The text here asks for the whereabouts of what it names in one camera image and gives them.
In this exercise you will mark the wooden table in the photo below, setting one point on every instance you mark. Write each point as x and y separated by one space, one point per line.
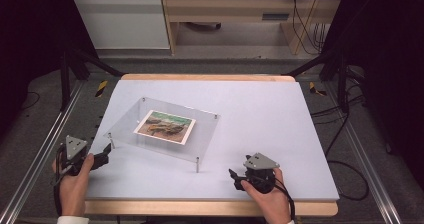
200 208

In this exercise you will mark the clear acrylic photo frame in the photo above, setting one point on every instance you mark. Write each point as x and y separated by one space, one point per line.
200 134

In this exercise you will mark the printed photo card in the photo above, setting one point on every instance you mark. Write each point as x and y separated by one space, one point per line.
165 127

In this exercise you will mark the white cabinet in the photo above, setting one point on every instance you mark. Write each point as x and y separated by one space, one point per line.
123 20

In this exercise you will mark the wooden desk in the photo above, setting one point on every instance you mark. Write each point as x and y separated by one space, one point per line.
230 7

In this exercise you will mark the black metal stand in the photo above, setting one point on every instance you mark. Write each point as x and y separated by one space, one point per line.
340 67
66 77

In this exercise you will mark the person's right hand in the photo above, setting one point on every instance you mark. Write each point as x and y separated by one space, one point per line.
271 204

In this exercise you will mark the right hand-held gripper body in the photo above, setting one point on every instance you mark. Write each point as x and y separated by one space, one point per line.
260 175

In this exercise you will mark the person's left hand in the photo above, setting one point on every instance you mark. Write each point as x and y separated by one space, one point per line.
74 190

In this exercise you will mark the aluminium floor rail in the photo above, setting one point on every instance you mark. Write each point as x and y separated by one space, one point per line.
36 160
365 164

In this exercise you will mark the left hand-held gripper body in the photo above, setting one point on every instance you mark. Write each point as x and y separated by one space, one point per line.
74 148

